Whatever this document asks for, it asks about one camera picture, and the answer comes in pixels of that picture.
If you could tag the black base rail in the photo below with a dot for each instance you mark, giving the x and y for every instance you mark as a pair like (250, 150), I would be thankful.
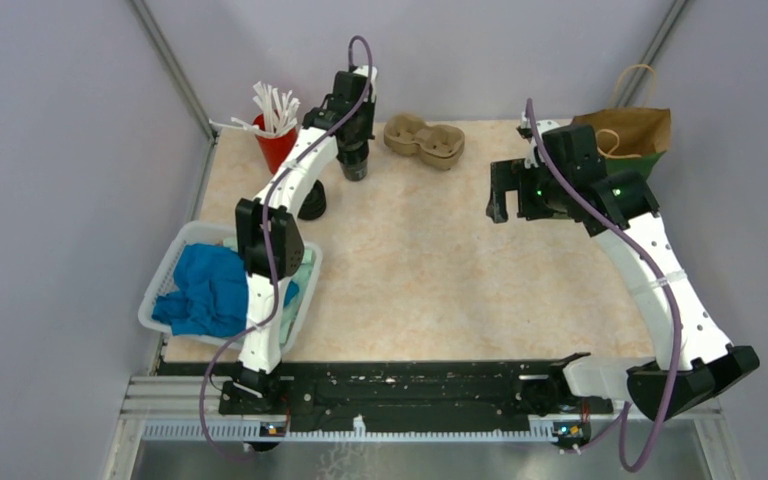
(529, 386)

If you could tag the cardboard cup carrier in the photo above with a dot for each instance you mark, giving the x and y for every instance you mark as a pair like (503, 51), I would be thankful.
(438, 146)

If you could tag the white plastic basket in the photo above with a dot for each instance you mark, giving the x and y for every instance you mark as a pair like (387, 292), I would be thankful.
(162, 282)

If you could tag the green brown paper bag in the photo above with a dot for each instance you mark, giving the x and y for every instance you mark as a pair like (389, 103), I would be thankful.
(631, 138)

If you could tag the mint green cloth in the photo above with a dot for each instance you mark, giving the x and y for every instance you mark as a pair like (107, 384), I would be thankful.
(301, 272)

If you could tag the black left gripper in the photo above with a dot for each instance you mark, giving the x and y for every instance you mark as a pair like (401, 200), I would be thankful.
(365, 132)

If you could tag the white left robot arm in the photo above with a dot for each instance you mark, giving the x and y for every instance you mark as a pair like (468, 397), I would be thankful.
(269, 241)

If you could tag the white cable duct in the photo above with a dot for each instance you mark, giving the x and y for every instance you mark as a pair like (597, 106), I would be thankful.
(256, 431)

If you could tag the blue cloth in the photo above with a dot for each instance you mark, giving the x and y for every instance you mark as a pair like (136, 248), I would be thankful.
(211, 295)

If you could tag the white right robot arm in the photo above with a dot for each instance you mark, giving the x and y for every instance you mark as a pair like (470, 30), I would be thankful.
(694, 359)

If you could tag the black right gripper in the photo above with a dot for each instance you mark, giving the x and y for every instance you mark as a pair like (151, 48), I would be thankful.
(513, 175)

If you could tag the red cup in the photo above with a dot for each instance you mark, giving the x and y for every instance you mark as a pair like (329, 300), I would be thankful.
(275, 149)

